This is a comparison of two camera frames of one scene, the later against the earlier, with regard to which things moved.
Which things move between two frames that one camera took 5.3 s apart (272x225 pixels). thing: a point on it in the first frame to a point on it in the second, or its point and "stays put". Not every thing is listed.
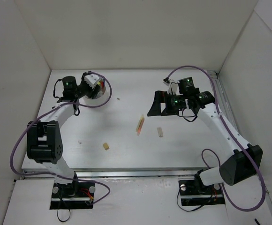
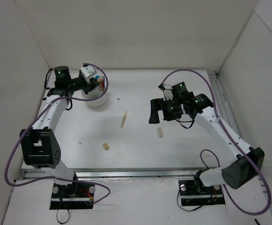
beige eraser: [160, 132] stays put
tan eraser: [106, 146] stays put
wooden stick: [139, 123] to [124, 118]
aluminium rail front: [124, 173] stays put
